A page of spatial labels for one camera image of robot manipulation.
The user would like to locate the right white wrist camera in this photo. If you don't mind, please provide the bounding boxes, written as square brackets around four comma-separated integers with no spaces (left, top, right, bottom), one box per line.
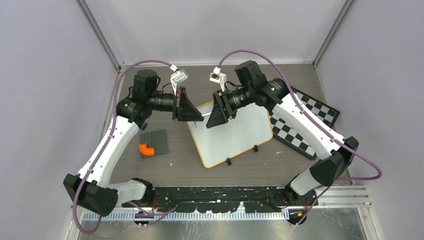
[209,66,227,92]

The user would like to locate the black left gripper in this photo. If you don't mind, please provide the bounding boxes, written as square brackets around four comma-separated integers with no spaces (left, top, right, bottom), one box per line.
[148,86,204,122]

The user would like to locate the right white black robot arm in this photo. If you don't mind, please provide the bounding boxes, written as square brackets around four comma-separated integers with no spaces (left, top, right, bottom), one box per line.
[206,60,359,205]

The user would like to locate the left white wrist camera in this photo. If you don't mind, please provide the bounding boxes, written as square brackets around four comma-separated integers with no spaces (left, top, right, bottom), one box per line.
[169,64,188,96]

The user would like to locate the blue marker cap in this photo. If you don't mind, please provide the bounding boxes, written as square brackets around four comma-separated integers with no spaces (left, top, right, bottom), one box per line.
[140,122,148,131]

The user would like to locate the yellow framed whiteboard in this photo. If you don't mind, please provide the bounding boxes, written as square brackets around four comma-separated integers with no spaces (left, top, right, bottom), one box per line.
[187,101,274,169]

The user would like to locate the black white chessboard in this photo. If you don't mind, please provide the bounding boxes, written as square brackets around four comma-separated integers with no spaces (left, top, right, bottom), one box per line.
[269,88,343,160]

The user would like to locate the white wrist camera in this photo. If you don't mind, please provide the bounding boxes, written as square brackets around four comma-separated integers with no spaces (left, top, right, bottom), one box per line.
[209,66,227,92]
[169,64,188,96]

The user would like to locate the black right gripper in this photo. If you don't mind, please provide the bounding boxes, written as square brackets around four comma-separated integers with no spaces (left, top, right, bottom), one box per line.
[206,85,253,129]

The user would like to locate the aluminium frame rail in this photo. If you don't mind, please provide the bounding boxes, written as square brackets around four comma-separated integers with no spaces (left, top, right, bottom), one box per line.
[102,185,372,224]

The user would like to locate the grey lego baseplate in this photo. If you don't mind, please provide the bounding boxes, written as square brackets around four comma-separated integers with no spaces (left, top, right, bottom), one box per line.
[139,129,169,159]

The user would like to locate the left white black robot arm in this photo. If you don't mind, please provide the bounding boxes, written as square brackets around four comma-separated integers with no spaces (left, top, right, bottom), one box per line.
[63,69,204,217]

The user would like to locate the orange curved block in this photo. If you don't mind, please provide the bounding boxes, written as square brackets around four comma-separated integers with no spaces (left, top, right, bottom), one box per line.
[138,143,156,157]

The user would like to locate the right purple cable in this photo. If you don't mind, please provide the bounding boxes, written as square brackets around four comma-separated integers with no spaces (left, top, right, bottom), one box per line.
[216,49,383,226]

